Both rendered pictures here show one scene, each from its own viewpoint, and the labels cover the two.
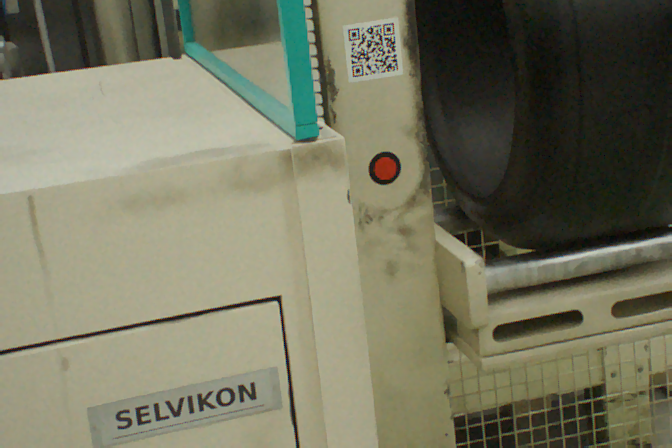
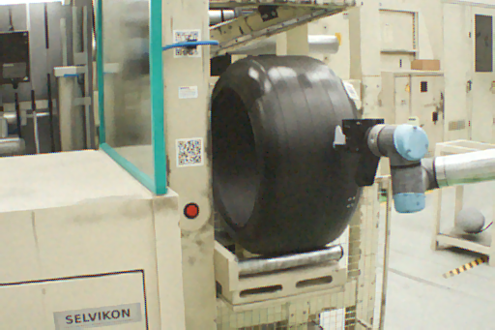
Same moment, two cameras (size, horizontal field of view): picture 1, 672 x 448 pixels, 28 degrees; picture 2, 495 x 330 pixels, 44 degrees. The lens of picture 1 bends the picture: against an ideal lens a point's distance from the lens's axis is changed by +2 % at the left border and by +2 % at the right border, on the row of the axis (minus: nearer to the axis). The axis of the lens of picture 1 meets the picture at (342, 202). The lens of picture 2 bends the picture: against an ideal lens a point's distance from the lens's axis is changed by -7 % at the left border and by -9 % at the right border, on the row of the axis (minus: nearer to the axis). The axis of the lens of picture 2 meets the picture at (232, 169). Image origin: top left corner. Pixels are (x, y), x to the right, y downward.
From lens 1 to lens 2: 5 cm
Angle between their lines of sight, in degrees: 8
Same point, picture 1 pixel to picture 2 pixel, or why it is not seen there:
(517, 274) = (252, 266)
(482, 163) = (238, 211)
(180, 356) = (95, 293)
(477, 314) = (232, 285)
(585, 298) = (284, 279)
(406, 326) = (197, 288)
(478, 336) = (232, 295)
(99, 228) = (61, 229)
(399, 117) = (200, 186)
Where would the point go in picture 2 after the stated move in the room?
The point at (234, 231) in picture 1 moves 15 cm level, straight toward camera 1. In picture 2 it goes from (123, 236) to (129, 266)
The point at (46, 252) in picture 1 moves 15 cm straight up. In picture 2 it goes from (38, 239) to (30, 144)
